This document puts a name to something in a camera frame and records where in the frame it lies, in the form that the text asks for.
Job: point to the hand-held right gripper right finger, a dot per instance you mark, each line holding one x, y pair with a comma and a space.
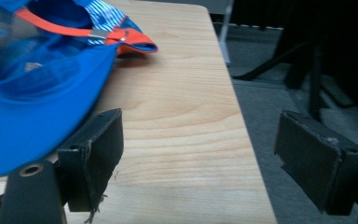
317, 161

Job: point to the black metal stand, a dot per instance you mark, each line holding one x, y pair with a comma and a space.
310, 62

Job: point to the grey metal table leg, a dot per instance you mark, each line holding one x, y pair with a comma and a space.
225, 34

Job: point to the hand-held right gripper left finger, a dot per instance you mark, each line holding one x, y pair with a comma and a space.
93, 161

